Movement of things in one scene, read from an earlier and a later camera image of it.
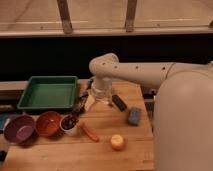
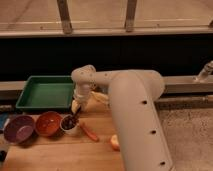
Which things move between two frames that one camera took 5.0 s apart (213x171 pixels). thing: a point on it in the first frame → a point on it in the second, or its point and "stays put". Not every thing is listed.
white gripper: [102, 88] → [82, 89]
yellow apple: [117, 142] stays put
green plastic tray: [49, 93] stays put
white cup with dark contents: [68, 123] stays put
